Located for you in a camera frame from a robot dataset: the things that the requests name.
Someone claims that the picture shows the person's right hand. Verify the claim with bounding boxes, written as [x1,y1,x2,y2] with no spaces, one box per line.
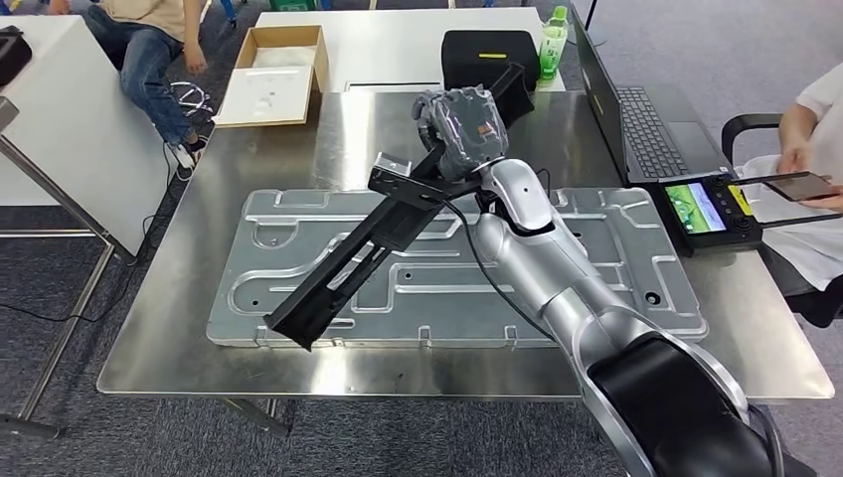
[776,139,816,176]

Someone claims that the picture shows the person's left hand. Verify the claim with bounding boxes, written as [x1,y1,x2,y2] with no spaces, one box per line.
[798,187,843,214]
[183,40,210,76]

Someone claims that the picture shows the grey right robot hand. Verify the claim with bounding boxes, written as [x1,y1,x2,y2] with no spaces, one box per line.
[411,83,512,184]

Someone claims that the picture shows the dark smartphone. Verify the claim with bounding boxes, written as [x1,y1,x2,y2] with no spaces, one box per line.
[763,171,842,203]

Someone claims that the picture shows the long black plastic part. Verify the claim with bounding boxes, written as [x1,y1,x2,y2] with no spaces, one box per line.
[262,62,536,354]

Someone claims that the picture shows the chrome stool base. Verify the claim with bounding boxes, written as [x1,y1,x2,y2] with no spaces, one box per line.
[167,80,216,125]

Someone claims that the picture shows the person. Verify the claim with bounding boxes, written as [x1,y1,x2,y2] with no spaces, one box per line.
[737,62,843,294]
[49,0,211,154]

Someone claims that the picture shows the black zip case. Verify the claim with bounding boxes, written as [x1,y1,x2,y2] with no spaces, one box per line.
[440,29,542,93]

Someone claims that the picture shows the white power strip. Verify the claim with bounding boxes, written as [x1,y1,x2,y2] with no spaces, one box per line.
[166,141,197,174]

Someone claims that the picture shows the black office chair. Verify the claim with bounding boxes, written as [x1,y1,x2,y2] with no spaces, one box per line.
[721,112,843,331]

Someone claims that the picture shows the green drink bottle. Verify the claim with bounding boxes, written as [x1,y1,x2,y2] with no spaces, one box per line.
[538,5,570,83]

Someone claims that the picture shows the black controller with screen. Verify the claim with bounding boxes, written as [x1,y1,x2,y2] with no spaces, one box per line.
[648,169,768,259]

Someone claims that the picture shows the open cardboard box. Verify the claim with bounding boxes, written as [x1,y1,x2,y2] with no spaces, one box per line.
[234,25,331,96]

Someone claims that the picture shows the white table metal legs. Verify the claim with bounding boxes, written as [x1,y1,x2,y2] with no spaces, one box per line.
[0,16,180,441]

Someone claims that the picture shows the black laptop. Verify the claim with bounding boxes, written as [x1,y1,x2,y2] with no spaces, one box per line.
[569,6,734,189]

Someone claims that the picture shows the stamped aluminium panel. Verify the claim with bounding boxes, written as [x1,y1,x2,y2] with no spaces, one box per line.
[206,187,711,350]

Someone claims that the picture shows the open black foam case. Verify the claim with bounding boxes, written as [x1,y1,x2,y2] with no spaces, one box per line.
[0,25,34,88]

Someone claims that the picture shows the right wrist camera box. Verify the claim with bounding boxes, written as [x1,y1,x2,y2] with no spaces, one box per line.
[367,152,492,204]

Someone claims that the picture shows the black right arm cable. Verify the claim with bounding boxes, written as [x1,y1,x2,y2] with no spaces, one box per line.
[439,196,561,344]

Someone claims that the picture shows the black floor cable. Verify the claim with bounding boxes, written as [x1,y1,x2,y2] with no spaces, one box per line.
[0,157,199,324]

